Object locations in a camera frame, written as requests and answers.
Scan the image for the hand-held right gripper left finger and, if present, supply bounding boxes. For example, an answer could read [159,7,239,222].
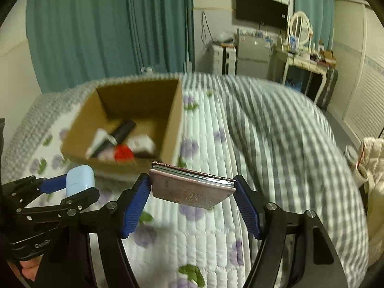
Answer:
[36,175,153,288]

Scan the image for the white louvered wardrobe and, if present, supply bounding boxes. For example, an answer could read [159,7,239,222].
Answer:
[328,0,384,147]

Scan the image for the light blue earbuds case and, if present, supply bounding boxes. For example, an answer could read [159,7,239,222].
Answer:
[65,165,96,197]

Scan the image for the small red object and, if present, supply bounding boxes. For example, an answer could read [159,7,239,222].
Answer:
[114,144,135,164]

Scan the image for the silver small fridge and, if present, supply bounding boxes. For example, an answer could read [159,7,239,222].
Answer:
[234,33,275,77]

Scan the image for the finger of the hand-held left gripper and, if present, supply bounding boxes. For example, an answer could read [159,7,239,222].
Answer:
[59,187,100,214]
[37,174,68,195]

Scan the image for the cream quilted jacket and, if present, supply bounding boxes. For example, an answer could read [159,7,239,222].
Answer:
[358,137,384,258]

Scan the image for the brown cardboard box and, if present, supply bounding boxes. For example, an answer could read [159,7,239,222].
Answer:
[61,78,184,171]

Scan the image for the white dressing table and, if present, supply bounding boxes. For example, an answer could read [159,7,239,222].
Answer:
[270,49,330,102]

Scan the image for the white cylindrical device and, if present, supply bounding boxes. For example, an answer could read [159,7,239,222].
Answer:
[85,128,117,159]

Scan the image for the white oval mirror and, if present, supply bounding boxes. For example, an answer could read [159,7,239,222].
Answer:
[286,10,314,48]

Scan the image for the person's left hand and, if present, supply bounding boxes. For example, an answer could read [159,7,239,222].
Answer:
[18,258,42,281]

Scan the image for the narrow green curtain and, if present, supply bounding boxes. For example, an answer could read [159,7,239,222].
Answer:
[292,0,335,50]

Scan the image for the black wall cables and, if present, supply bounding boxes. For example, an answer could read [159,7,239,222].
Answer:
[200,11,216,45]

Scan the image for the pink compact case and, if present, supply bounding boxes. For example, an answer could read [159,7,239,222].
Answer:
[149,161,236,210]

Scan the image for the white tape roll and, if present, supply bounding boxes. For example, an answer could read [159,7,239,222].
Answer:
[344,144,369,183]

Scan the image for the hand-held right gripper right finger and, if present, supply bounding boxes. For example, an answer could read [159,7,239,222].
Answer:
[233,174,348,288]

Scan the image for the wide green curtain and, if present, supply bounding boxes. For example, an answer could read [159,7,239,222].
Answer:
[25,0,132,93]

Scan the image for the black wall television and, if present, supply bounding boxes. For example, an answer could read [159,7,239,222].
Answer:
[235,0,289,30]

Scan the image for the white mop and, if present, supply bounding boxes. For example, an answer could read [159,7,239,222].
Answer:
[184,6,194,72]

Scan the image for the white charger adapter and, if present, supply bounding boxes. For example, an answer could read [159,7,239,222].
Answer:
[126,135,156,153]

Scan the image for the white suitcase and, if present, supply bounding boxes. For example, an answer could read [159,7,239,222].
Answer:
[211,43,237,75]

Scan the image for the floral quilted mat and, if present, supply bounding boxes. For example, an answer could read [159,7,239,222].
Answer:
[30,90,255,288]

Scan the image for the dark suitcase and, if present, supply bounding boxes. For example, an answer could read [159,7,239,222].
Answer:
[315,67,339,110]

